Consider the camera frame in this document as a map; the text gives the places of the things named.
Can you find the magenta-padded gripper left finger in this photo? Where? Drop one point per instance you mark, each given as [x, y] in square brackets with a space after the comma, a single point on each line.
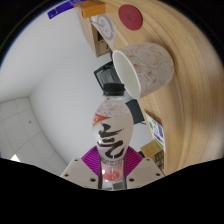
[78, 170]

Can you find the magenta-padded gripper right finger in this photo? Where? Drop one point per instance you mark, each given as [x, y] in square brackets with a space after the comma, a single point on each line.
[145, 170]

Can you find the pink drink bottle black cap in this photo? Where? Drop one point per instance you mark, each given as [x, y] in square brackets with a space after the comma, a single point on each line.
[111, 130]

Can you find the brown carton with yellow print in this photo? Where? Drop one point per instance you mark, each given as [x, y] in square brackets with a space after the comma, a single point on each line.
[160, 161]

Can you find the white green printed leaflet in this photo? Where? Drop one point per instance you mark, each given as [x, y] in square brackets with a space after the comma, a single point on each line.
[156, 131]

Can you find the black mesh office chair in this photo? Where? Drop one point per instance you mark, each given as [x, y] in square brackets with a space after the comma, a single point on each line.
[106, 76]

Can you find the white floral print mug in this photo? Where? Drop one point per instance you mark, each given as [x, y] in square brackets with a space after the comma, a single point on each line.
[151, 68]

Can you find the flat round red coaster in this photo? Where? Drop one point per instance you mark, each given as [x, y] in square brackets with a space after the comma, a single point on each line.
[130, 16]

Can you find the orange box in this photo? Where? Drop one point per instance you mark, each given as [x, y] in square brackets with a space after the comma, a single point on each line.
[91, 10]

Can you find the purple box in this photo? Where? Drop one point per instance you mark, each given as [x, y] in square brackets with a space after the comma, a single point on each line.
[61, 9]

